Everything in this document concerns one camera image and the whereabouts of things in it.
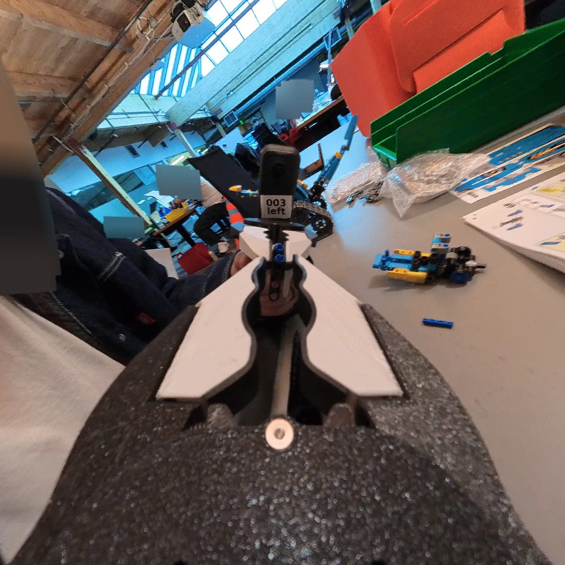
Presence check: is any orange plastic bin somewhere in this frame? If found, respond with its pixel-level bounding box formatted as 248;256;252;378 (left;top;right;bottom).
331;0;526;137

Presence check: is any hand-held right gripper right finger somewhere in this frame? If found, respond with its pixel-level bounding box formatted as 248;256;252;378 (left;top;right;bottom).
295;256;404;399

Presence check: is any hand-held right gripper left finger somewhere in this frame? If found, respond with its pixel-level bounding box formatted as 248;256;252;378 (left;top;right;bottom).
156;257;265;400

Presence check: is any built blue robot model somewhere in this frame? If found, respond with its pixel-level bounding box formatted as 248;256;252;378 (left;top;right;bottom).
230;115;359;241

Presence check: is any grey desk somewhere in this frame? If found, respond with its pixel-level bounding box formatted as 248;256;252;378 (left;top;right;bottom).
305;106;565;565

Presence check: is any white shirt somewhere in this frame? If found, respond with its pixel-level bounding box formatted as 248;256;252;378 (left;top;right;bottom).
0;296;126;561

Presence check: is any clear bag of track links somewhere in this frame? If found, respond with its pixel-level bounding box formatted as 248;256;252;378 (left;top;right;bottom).
329;161;389;206

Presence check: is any person's left hand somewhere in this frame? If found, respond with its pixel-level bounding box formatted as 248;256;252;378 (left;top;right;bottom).
230;251;301;318

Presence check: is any blue yellow brick assembly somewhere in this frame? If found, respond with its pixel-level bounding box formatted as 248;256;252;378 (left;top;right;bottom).
372;233;487;285

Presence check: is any green plastic bin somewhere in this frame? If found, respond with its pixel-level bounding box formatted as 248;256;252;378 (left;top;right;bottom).
370;20;565;170

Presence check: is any open instruction booklet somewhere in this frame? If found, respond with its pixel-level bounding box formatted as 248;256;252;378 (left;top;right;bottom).
463;172;565;274

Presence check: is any red bag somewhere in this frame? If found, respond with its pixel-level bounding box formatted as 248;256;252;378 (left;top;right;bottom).
177;242;215;275

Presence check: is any blue sticker sheet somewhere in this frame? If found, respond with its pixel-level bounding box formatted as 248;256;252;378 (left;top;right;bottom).
452;124;565;205

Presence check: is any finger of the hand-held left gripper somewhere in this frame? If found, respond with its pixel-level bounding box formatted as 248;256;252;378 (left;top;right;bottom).
283;234;313;261
237;228;272;260

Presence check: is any crinkled clear plastic bag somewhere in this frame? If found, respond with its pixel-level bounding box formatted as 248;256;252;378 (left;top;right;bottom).
382;150;491;218

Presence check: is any short black ridged beam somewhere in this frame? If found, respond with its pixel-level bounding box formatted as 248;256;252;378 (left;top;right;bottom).
265;254;288;301

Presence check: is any black tilted panel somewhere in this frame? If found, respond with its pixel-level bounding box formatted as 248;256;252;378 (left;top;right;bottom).
187;148;261;212

